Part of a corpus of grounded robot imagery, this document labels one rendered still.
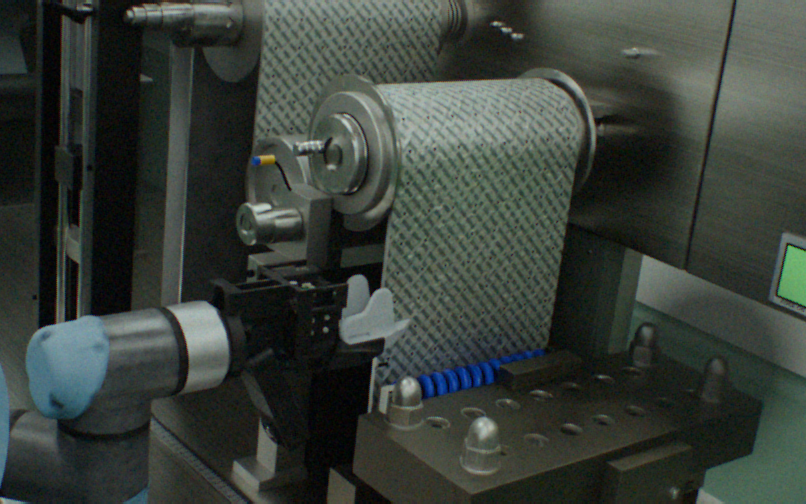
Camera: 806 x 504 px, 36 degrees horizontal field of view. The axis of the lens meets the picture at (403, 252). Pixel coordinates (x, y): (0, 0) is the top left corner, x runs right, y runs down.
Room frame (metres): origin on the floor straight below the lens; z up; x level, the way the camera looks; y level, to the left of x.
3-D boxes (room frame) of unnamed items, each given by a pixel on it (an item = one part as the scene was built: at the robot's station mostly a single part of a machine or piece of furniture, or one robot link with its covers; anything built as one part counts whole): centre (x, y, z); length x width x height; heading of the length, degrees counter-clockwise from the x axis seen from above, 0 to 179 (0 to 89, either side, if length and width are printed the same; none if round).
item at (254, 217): (1.11, 0.14, 1.18); 0.04 x 0.02 x 0.04; 40
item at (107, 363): (0.91, 0.23, 1.11); 0.11 x 0.08 x 0.09; 130
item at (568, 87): (1.29, -0.14, 1.25); 0.15 x 0.01 x 0.15; 40
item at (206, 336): (0.96, 0.17, 1.11); 0.08 x 0.05 x 0.08; 40
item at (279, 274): (1.01, 0.11, 1.12); 0.12 x 0.08 x 0.09; 130
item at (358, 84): (1.13, 0.06, 1.25); 0.15 x 0.01 x 0.15; 40
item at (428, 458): (1.09, -0.18, 1.00); 0.40 x 0.16 x 0.06; 130
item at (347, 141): (1.12, 0.07, 1.25); 0.07 x 0.02 x 0.07; 40
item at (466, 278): (1.16, -0.07, 1.11); 0.23 x 0.01 x 0.18; 130
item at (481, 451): (0.96, -0.09, 1.05); 0.04 x 0.04 x 0.04
